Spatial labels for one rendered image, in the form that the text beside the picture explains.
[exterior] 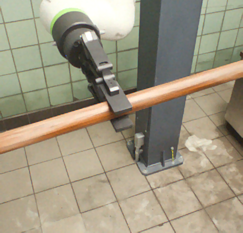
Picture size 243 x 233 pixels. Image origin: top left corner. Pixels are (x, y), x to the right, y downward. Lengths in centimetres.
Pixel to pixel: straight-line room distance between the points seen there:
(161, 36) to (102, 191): 89
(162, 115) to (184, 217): 52
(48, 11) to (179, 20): 70
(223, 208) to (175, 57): 83
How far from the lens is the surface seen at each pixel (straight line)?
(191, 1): 133
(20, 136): 49
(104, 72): 52
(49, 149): 201
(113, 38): 82
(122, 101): 50
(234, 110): 200
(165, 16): 129
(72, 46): 63
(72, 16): 69
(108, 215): 170
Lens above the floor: 147
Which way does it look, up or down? 42 degrees down
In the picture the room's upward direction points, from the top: straight up
